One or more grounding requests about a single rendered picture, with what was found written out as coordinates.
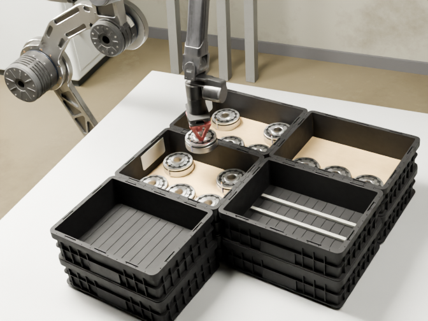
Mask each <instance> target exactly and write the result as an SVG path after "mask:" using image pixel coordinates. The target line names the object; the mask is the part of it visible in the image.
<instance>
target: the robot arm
mask: <svg viewBox="0 0 428 321"><path fill-rule="evenodd" d="M89 1H90V2H91V3H92V4H93V5H94V6H106V5H107V4H111V3H115V2H118V1H121V0H89ZM209 8H210V0H189V7H188V20H187V37H186V42H185V49H184V54H183V61H182V68H183V72H184V80H186V81H185V90H186V95H187V104H185V107H186V115H187V118H188V121H189V127H190V129H191V130H192V132H193V133H194V134H195V135H196V137H197V138H198V140H199V141H204V139H205V137H206V134H207V132H208V130H209V128H210V126H211V121H210V114H209V111H208V108H207V105H206V100H207V101H213V102H217V103H223V102H224V101H225V100H226V97H227V85H226V81H225V80H224V79H222V78H217V77H214V76H213V75H207V74H206V70H207V69H208V66H209V60H210V53H208V19H209ZM203 127H204V128H205V129H204V132H203V135H202V136H201V137H200V135H199V134H198V131H202V129H203Z"/></svg>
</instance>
